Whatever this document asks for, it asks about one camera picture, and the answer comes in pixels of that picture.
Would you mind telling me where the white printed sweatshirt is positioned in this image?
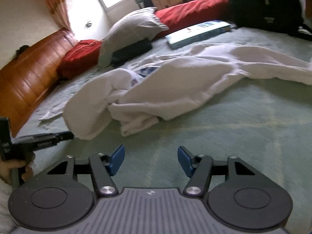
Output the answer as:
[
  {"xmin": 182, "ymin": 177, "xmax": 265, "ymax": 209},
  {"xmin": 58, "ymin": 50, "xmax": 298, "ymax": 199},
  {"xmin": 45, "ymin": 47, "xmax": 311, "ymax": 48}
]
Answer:
[{"xmin": 60, "ymin": 43, "xmax": 311, "ymax": 140}]

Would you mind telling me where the person's left hand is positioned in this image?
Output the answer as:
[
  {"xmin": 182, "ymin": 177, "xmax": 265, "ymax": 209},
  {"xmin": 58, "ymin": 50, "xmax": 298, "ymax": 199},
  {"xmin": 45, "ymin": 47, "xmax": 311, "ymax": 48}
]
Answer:
[{"xmin": 0, "ymin": 160, "xmax": 33, "ymax": 185}]

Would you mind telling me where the wooden headboard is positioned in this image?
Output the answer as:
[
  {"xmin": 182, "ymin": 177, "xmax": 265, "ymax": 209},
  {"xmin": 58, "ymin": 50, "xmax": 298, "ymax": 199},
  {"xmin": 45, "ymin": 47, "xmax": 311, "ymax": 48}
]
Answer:
[{"xmin": 1, "ymin": 29, "xmax": 78, "ymax": 136}]

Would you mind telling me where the black folded cloth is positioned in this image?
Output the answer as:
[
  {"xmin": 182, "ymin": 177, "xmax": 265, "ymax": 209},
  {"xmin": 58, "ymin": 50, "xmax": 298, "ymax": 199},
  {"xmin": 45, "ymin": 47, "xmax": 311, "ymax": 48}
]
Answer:
[{"xmin": 111, "ymin": 38, "xmax": 152, "ymax": 68}]

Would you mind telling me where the red pillow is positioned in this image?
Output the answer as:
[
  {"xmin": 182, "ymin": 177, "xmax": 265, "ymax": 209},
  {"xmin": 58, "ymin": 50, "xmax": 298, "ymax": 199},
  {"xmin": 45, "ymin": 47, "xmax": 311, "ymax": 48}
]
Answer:
[{"xmin": 57, "ymin": 40, "xmax": 102, "ymax": 80}]

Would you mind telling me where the light blue book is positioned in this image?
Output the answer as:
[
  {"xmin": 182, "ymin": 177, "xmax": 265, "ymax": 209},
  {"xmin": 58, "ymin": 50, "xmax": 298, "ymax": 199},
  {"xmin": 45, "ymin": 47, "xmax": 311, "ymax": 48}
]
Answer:
[{"xmin": 165, "ymin": 20, "xmax": 231, "ymax": 50}]

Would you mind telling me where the grey pillow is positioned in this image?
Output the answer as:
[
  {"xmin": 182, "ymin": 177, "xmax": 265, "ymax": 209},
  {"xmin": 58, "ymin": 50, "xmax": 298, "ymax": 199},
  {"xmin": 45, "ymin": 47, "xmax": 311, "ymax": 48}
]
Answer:
[{"xmin": 98, "ymin": 7, "xmax": 169, "ymax": 68}]

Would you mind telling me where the red blanket roll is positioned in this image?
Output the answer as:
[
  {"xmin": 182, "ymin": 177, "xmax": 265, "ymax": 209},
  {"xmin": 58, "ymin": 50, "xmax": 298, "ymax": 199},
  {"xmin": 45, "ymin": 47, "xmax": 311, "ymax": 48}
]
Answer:
[{"xmin": 155, "ymin": 0, "xmax": 229, "ymax": 39}]

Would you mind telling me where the orange curtain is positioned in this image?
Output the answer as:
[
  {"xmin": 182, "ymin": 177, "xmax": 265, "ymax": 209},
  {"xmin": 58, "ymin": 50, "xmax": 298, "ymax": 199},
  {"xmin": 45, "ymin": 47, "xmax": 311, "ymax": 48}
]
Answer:
[{"xmin": 44, "ymin": 0, "xmax": 72, "ymax": 32}]

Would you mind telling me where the black backpack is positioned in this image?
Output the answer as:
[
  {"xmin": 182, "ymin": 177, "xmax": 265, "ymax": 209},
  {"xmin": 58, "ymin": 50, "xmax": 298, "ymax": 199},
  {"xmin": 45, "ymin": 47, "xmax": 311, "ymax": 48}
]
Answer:
[{"xmin": 229, "ymin": 0, "xmax": 311, "ymax": 41}]

